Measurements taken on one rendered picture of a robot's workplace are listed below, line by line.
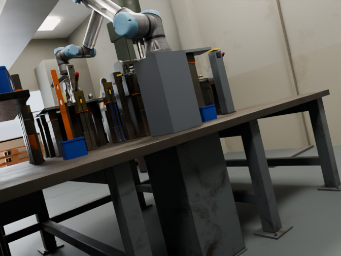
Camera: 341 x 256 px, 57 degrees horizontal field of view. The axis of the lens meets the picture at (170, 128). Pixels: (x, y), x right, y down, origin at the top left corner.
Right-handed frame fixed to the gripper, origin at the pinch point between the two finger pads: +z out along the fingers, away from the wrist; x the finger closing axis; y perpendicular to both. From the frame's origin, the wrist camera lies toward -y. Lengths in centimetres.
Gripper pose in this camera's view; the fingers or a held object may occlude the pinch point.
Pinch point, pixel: (70, 102)
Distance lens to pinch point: 213.9
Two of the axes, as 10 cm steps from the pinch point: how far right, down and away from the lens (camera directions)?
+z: 2.4, 9.7, 0.5
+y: 8.3, -2.3, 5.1
